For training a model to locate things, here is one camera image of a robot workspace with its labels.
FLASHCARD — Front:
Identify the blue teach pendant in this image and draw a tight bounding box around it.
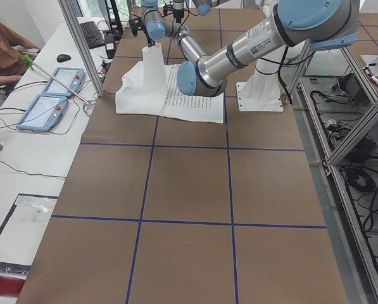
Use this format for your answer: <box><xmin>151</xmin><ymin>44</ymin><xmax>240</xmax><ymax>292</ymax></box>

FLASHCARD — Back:
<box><xmin>42</xmin><ymin>67</ymin><xmax>85</xmax><ymax>97</ymax></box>
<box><xmin>16</xmin><ymin>94</ymin><xmax>68</xmax><ymax>132</ymax></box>

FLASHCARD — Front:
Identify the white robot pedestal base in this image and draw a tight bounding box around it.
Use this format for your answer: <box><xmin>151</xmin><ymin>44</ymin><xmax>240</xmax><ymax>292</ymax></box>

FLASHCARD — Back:
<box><xmin>236</xmin><ymin>59</ymin><xmax>284</xmax><ymax>112</ymax></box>

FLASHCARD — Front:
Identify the metal rod with tag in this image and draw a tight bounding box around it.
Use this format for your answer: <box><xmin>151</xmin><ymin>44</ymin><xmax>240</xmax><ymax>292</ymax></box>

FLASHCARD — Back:
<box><xmin>22</xmin><ymin>55</ymin><xmax>95</xmax><ymax>105</ymax></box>

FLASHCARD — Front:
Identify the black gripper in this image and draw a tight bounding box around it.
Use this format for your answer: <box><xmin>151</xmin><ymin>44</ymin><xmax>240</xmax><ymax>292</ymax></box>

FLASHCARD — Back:
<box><xmin>129</xmin><ymin>16</ymin><xmax>154</xmax><ymax>47</ymax></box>

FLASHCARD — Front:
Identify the upper blue teach pendant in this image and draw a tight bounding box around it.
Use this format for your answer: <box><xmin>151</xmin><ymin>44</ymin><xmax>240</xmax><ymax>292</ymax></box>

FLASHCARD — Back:
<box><xmin>42</xmin><ymin>67</ymin><xmax>85</xmax><ymax>97</ymax></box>

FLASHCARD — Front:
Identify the red cylinder object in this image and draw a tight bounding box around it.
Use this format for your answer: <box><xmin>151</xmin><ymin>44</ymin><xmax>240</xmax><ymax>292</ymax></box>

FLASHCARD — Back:
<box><xmin>0</xmin><ymin>275</ymin><xmax>25</xmax><ymax>298</ymax></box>

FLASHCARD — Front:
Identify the clear plastic sheet sleeve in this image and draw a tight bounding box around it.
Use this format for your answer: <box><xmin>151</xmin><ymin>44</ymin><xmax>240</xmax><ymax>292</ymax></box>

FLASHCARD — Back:
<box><xmin>0</xmin><ymin>193</ymin><xmax>58</xmax><ymax>276</ymax></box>

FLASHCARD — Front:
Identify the black box with label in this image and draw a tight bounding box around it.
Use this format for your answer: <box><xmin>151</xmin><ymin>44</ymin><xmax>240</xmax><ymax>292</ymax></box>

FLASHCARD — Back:
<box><xmin>104</xmin><ymin>34</ymin><xmax>117</xmax><ymax>59</ymax></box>

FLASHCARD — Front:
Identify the black computer mouse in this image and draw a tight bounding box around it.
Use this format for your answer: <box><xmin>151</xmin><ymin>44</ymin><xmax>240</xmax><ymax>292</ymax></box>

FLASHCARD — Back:
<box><xmin>56</xmin><ymin>54</ymin><xmax>72</xmax><ymax>63</ymax></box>

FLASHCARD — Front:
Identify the lower blue teach pendant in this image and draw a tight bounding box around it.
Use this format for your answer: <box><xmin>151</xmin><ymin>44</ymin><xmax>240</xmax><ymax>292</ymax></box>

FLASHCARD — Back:
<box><xmin>16</xmin><ymin>94</ymin><xmax>68</xmax><ymax>132</ymax></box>

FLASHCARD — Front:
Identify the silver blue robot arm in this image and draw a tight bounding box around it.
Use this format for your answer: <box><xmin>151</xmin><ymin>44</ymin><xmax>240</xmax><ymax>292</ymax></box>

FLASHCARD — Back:
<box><xmin>170</xmin><ymin>0</ymin><xmax>277</xmax><ymax>16</ymax></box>
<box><xmin>141</xmin><ymin>1</ymin><xmax>360</xmax><ymax>97</ymax></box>

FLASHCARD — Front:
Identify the black keyboard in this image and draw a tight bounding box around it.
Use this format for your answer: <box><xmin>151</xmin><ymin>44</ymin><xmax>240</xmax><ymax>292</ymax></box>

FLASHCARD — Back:
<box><xmin>79</xmin><ymin>21</ymin><xmax>105</xmax><ymax>49</ymax></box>

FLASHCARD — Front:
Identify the white long-sleeve printed shirt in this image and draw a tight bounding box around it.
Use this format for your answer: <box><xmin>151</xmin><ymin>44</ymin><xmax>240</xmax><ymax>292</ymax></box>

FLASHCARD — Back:
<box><xmin>115</xmin><ymin>43</ymin><xmax>224</xmax><ymax>124</ymax></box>

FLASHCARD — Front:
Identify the aluminium frame post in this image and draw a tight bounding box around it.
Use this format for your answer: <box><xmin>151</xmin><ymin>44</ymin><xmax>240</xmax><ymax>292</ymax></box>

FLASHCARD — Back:
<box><xmin>58</xmin><ymin>0</ymin><xmax>104</xmax><ymax>97</ymax></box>

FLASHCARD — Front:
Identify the person in brown shirt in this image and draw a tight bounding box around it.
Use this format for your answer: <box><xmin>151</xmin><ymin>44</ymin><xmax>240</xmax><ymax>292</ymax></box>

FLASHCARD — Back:
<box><xmin>0</xmin><ymin>22</ymin><xmax>40</xmax><ymax>86</ymax></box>

